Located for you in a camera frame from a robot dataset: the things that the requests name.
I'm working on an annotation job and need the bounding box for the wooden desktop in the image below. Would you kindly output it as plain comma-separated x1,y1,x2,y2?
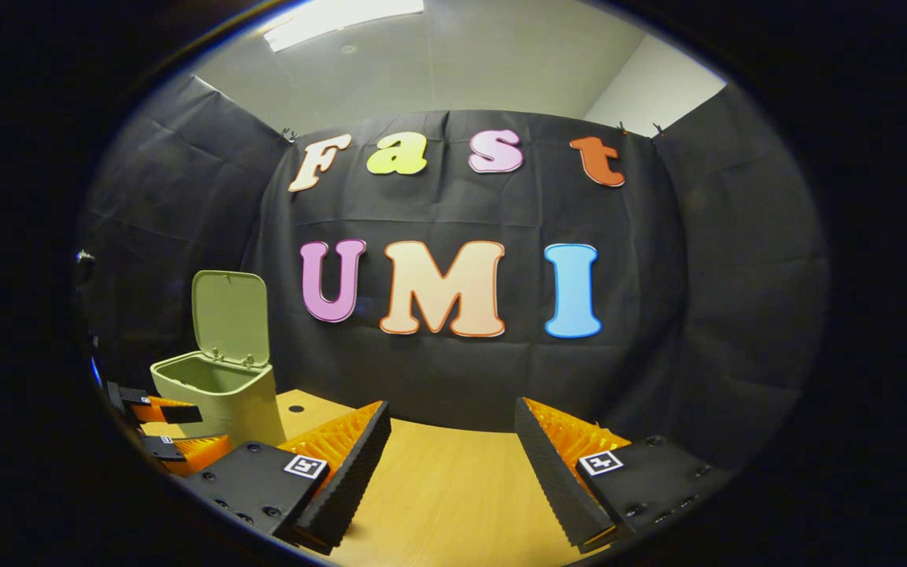
139,388,613,567

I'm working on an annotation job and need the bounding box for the black backdrop cloth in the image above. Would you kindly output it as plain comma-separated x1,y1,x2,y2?
78,75,830,473

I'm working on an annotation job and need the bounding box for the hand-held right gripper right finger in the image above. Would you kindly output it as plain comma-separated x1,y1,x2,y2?
514,397,735,554

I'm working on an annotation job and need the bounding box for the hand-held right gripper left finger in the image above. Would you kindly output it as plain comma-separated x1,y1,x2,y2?
184,401,393,556

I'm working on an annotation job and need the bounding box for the green desktop garbage bin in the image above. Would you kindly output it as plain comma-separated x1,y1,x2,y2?
150,269,288,449

